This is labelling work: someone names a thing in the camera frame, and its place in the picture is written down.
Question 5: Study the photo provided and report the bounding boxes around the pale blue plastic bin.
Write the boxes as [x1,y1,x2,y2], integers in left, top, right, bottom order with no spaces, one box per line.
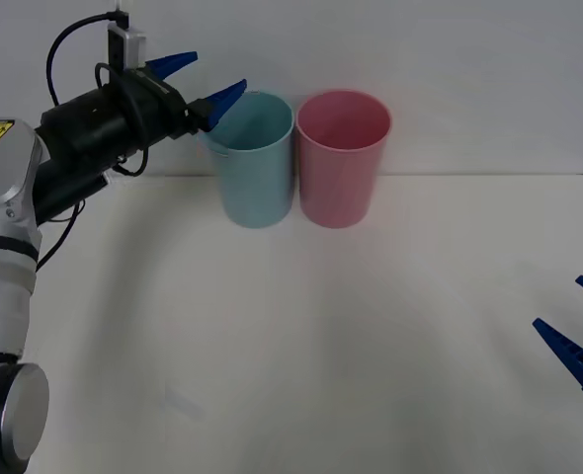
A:
[196,89,295,230]

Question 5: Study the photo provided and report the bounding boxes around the pink plastic bin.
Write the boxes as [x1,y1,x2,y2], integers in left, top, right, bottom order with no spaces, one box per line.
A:
[294,89,393,230]

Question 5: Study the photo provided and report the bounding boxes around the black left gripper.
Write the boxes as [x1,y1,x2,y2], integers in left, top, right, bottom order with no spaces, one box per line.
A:
[118,49,249,145]

